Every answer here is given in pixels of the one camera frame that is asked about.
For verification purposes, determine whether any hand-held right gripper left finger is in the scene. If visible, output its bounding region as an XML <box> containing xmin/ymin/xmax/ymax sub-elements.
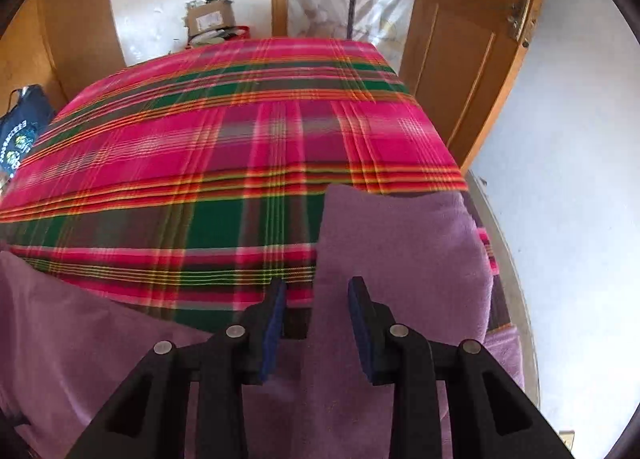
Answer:
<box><xmin>65</xmin><ymin>278</ymin><xmax>288</xmax><ymax>459</ymax></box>

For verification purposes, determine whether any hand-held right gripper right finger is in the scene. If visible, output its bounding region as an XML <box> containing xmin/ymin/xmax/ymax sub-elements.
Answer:
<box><xmin>347</xmin><ymin>276</ymin><xmax>573</xmax><ymax>459</ymax></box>

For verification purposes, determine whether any purple towel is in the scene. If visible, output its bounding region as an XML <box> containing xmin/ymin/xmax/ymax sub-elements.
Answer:
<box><xmin>0</xmin><ymin>183</ymin><xmax>526</xmax><ymax>459</ymax></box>

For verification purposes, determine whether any pink plaid blanket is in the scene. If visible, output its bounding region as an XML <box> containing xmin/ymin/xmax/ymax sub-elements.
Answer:
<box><xmin>0</xmin><ymin>36</ymin><xmax>516</xmax><ymax>335</ymax></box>

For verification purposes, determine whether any red basket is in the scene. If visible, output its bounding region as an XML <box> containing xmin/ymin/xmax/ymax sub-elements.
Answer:
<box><xmin>187</xmin><ymin>25</ymin><xmax>251</xmax><ymax>49</ymax></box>

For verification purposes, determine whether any wooden door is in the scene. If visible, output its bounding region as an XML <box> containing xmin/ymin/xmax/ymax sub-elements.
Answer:
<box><xmin>399</xmin><ymin>0</ymin><xmax>551</xmax><ymax>175</ymax></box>

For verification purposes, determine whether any blue printed tote bag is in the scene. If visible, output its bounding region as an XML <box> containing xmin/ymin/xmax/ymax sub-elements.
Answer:
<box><xmin>0</xmin><ymin>84</ymin><xmax>57</xmax><ymax>180</ymax></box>

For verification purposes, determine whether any cardboard box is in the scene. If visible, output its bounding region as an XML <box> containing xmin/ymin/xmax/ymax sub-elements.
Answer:
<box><xmin>184</xmin><ymin>0</ymin><xmax>236</xmax><ymax>47</ymax></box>

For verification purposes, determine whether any metal door lock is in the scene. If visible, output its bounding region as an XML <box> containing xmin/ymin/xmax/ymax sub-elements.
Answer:
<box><xmin>506</xmin><ymin>0</ymin><xmax>535</xmax><ymax>49</ymax></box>

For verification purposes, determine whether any wooden wardrobe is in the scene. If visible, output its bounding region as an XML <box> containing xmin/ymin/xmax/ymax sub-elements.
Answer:
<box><xmin>0</xmin><ymin>0</ymin><xmax>126</xmax><ymax>107</ymax></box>

